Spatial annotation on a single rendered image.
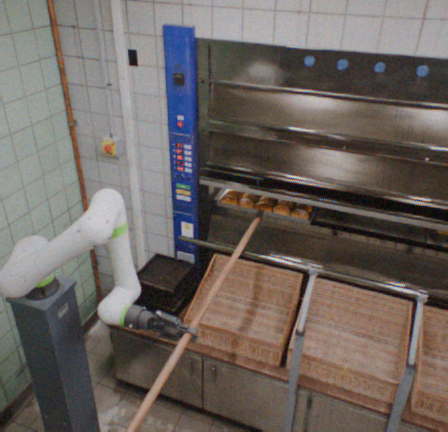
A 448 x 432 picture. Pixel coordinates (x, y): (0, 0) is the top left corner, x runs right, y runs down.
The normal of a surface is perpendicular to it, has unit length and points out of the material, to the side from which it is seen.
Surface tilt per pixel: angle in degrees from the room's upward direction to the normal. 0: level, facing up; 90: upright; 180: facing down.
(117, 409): 0
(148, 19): 90
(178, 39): 90
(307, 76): 90
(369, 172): 70
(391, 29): 90
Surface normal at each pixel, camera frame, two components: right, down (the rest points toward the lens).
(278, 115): -0.33, 0.15
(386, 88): -0.36, 0.47
